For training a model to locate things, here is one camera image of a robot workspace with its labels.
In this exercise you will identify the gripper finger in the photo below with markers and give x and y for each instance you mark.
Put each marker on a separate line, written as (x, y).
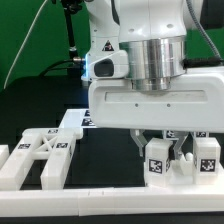
(139, 139)
(181, 138)

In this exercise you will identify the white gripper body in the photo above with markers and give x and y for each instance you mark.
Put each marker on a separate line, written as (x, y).
(194, 103)

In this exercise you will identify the white chair seat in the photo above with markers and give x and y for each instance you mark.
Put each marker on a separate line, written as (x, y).
(181, 172)

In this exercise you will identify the white chair back frame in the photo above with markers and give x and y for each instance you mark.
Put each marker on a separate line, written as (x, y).
(54, 145)

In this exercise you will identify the white tagged cube left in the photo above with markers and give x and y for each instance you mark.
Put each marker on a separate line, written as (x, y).
(169, 135)

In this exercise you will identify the white tagged cube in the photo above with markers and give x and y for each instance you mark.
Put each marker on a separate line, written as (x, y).
(169, 135)
(200, 134)

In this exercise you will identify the white tagged cube right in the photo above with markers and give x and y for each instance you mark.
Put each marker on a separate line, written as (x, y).
(200, 134)

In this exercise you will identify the white U-shaped obstacle fence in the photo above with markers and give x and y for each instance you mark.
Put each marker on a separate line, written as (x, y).
(176, 198)

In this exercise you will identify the white part at left edge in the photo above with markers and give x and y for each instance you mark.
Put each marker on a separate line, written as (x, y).
(4, 154)

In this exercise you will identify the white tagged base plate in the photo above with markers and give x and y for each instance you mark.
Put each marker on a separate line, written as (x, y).
(77, 119)

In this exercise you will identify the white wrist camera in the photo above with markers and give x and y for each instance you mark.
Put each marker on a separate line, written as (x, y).
(113, 66)

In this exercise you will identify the black camera stand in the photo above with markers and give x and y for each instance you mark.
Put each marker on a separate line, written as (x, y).
(71, 7)

